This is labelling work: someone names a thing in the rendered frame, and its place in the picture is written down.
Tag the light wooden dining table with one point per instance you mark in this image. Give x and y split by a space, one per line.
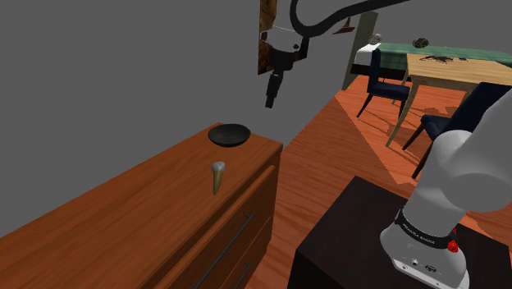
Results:
448 74

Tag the black bowl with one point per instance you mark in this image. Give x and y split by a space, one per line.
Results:
229 135

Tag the brown wooden chest of drawers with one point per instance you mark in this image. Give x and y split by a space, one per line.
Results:
132 224

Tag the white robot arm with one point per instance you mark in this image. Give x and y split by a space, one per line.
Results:
452 188

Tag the brown wall picture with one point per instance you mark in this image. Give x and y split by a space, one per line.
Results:
265 60

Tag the navy blue chair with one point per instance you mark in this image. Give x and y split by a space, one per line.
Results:
460 116
386 90

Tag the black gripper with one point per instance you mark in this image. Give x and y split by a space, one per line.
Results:
283 59

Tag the tan cone with grey top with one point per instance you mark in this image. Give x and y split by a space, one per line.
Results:
217 176

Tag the dark robot stand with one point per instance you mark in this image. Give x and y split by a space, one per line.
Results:
344 240

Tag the grey-green door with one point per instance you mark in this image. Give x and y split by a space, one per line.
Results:
358 44

